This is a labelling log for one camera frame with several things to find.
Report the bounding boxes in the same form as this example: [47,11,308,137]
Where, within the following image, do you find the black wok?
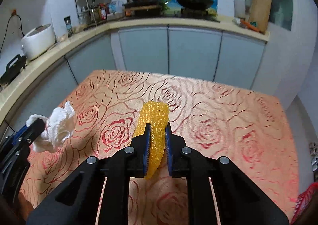
[176,0,214,11]

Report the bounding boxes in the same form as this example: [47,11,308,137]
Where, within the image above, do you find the beige shoes pair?
[309,142,318,156]

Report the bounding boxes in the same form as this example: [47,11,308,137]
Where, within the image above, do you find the black spice bottle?
[64,16,73,37]

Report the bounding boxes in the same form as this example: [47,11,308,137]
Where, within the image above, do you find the white plastic jug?
[234,0,246,19]

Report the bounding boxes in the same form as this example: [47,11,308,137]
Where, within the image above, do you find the white shoes pair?
[311,155,318,172]

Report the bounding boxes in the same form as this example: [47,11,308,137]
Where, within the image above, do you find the black electric kettle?
[0,54,27,87]

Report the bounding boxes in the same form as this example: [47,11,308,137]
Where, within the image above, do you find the white rice cooker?
[21,23,55,62]

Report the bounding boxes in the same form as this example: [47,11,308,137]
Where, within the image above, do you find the white cloth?
[26,101,76,153]

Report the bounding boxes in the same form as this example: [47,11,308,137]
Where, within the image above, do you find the red plastic mesh basket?
[291,182,318,225]

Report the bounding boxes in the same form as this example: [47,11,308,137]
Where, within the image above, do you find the wooden cutting board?
[249,0,272,34]

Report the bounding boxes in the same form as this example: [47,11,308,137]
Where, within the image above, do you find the large yellow bubble wrap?
[133,101,169,179]

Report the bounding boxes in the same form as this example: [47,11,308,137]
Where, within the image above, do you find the kitchen base cabinets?
[1,23,266,131]

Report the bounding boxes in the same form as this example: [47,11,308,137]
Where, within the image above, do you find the rose pattern tablecloth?
[21,70,299,218]

